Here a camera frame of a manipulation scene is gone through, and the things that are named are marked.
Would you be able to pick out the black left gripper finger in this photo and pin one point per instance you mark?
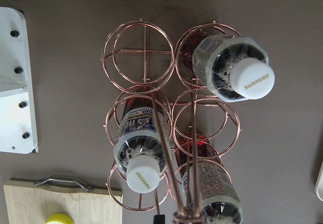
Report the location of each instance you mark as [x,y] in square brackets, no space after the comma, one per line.
[159,219]

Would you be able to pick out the copper wire bottle basket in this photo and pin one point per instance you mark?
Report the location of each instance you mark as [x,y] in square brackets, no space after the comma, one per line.
[147,89]

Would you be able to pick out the tea bottle middle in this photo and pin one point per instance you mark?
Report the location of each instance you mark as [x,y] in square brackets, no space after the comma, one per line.
[142,143]

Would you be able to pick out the tea bottle front left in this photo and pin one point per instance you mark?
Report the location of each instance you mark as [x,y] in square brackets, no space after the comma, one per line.
[231,67]

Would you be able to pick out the half lemon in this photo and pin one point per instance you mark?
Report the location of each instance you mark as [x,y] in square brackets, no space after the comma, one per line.
[59,218]

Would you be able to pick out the wooden cutting board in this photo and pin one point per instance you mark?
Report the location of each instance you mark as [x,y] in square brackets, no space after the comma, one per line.
[27,203]

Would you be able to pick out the white rabbit tray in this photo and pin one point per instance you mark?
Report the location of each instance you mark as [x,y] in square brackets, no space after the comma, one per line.
[319,184]

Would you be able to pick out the tea bottle under handle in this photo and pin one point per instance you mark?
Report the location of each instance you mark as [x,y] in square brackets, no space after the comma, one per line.
[219,200]

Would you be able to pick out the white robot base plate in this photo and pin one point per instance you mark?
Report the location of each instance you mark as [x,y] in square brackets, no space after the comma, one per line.
[18,121]

